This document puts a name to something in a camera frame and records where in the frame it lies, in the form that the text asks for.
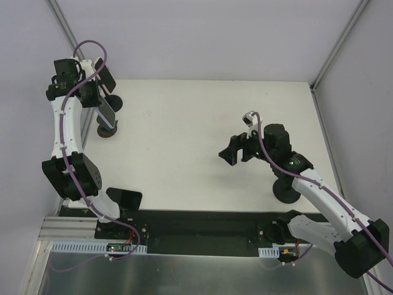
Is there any aluminium frame post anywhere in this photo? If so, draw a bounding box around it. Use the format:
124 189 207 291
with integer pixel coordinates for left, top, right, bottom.
310 0 372 93
46 0 104 93

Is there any white cable duct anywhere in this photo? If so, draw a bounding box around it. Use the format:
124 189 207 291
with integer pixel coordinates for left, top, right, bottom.
52 241 147 255
258 246 280 259

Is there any right aluminium frame post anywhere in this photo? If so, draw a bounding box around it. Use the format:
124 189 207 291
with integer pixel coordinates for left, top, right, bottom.
310 0 372 93

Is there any left white cable duct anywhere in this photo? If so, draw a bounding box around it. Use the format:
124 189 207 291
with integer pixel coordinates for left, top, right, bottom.
52 241 147 255

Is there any black clamp phone stand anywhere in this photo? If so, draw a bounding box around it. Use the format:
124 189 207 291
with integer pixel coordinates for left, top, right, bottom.
104 94 123 112

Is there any black phone lilac case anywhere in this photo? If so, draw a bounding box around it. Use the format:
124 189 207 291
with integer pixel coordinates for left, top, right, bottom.
96 98 117 128

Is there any black phone pink case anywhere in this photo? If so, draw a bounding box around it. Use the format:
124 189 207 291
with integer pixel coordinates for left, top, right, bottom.
97 65 117 94

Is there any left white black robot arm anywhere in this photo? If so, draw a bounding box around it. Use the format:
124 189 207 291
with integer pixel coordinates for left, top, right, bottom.
42 57 130 239

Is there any left aluminium frame post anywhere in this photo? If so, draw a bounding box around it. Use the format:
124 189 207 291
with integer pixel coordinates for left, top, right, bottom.
46 0 104 93

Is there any wooden base wedge phone stand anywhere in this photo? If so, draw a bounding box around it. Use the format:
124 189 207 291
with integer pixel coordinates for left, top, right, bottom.
96 125 117 138

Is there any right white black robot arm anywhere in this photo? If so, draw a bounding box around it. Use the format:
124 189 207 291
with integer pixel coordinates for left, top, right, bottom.
219 124 392 278

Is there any black phone dark case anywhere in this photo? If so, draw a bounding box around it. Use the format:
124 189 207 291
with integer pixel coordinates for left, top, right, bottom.
106 187 142 211

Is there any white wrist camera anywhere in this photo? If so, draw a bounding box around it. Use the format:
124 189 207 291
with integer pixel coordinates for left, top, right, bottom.
73 57 96 82
242 111 260 138

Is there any black round base phone stand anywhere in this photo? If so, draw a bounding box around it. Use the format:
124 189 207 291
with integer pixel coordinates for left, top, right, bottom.
273 179 300 204

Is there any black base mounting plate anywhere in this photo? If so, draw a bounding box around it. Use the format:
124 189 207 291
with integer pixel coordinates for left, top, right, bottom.
60 207 329 255

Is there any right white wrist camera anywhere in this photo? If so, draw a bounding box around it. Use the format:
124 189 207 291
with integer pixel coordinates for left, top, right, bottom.
242 111 260 138

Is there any right white cable duct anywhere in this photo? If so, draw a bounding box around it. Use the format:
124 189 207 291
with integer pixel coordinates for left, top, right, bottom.
258 246 280 259

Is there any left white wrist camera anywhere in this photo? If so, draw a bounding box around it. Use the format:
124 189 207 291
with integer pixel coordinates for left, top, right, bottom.
73 57 96 82

